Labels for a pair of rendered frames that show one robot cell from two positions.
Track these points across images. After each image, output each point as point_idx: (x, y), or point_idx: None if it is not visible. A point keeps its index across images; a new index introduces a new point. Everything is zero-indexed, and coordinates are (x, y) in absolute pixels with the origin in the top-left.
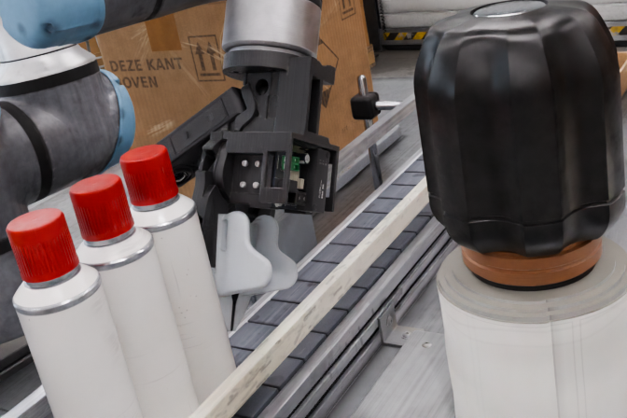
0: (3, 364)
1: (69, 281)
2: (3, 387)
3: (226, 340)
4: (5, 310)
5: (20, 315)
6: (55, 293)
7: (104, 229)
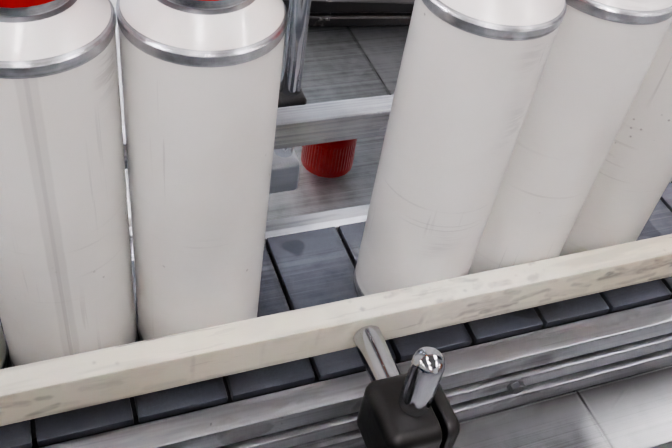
0: (398, 8)
1: None
2: (383, 33)
3: (658, 196)
4: None
5: None
6: (483, 1)
7: None
